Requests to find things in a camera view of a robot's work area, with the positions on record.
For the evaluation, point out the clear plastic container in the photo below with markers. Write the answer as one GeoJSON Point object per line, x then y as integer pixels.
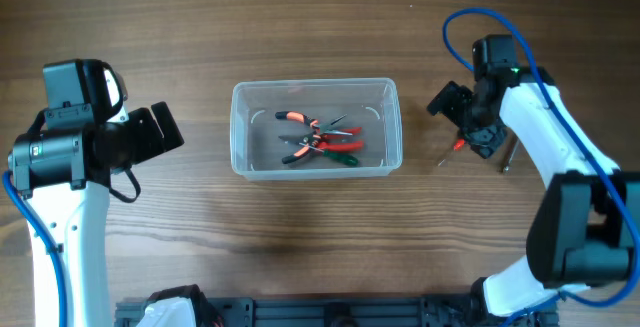
{"type": "Point", "coordinates": [369, 103]}

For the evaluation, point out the black red handle screwdriver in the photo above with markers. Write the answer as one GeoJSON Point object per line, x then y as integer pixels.
{"type": "Point", "coordinates": [456, 146]}

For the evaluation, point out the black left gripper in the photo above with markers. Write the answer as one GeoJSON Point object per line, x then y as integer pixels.
{"type": "Point", "coordinates": [153, 142]}

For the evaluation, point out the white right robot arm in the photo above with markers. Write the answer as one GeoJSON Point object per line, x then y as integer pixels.
{"type": "Point", "coordinates": [580, 237]}

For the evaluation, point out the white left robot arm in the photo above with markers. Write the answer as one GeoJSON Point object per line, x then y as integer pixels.
{"type": "Point", "coordinates": [60, 181]}

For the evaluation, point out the orange black needle-nose pliers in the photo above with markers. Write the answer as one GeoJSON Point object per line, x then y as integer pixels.
{"type": "Point", "coordinates": [314, 126]}

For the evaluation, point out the red handle snips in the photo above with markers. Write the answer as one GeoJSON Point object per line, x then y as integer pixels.
{"type": "Point", "coordinates": [340, 141]}

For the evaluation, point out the green handle screwdriver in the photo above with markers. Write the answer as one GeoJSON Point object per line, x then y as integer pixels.
{"type": "Point", "coordinates": [338, 154]}

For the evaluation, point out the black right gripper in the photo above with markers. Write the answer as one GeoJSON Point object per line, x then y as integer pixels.
{"type": "Point", "coordinates": [448, 102]}

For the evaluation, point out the silver socket wrench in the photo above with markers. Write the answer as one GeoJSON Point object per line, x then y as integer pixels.
{"type": "Point", "coordinates": [510, 154]}

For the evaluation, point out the black aluminium base frame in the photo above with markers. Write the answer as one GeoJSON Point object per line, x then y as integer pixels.
{"type": "Point", "coordinates": [446, 310]}

